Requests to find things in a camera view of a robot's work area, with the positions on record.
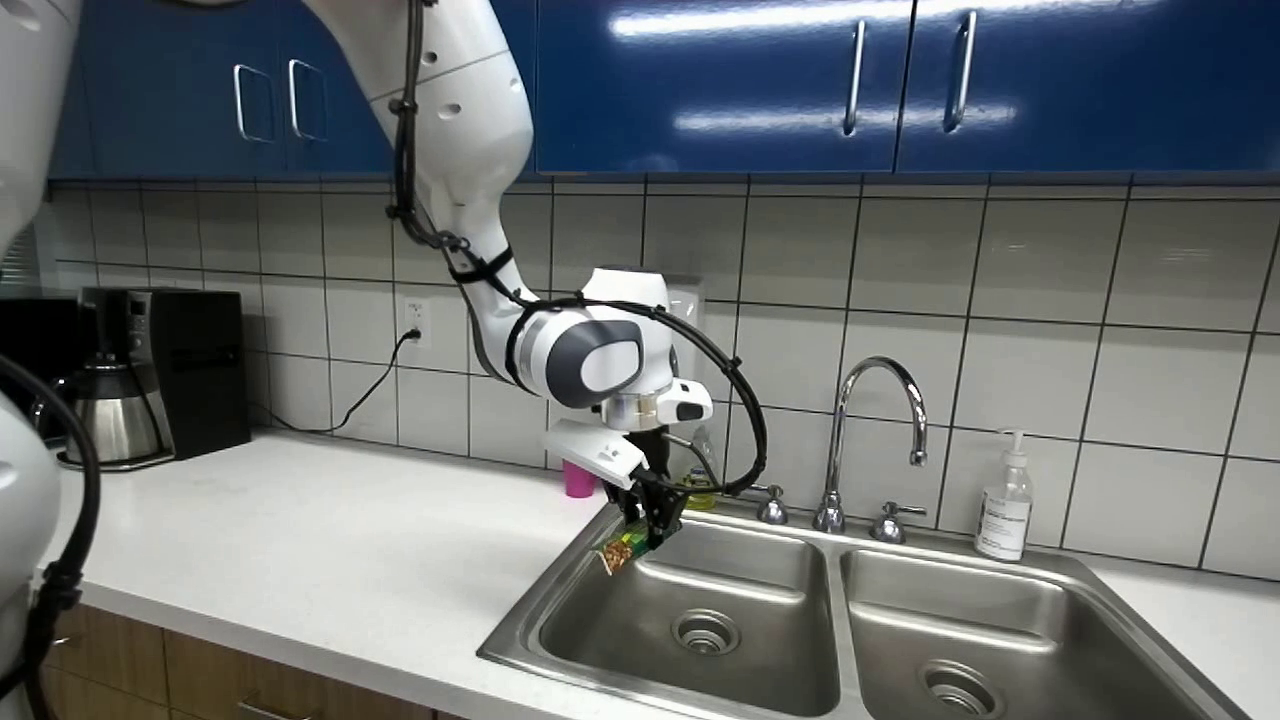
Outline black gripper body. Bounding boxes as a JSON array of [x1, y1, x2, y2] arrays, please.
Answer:
[[627, 428, 680, 503]]

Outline green snack packet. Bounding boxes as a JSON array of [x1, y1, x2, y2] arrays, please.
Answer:
[[594, 523, 647, 578]]

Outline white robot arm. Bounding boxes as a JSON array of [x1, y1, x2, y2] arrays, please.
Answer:
[[0, 0, 710, 720]]

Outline stainless steel double sink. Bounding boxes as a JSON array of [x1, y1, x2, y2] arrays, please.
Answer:
[[480, 512, 1249, 720]]

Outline yellow dish soap bottle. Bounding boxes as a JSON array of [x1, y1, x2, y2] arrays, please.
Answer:
[[682, 469, 718, 512]]

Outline pink plastic cup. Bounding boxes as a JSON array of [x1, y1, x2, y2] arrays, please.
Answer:
[[558, 460, 600, 502]]

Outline chrome faucet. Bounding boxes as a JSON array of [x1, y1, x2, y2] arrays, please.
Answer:
[[754, 358, 929, 546]]

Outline clear hand soap pump bottle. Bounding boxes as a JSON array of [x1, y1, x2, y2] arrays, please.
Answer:
[[974, 437, 1033, 561]]

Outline black coffee maker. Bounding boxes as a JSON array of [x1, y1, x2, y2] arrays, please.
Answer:
[[0, 289, 251, 469]]

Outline wooden lower cabinets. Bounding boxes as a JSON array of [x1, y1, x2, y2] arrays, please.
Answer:
[[44, 608, 448, 720]]

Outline blue upper cabinets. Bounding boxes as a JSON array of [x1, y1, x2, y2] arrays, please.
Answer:
[[53, 0, 1280, 184]]

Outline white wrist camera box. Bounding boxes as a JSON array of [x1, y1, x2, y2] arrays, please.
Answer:
[[545, 428, 647, 487]]

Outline white wall soap dispenser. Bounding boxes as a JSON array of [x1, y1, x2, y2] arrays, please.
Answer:
[[669, 285, 705, 382]]

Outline black power cord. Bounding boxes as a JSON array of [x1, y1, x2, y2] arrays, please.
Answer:
[[327, 326, 423, 440]]

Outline white wall outlet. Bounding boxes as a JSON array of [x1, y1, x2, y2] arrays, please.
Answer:
[[394, 298, 427, 358]]

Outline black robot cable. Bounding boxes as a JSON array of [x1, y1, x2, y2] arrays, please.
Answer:
[[384, 0, 770, 503]]

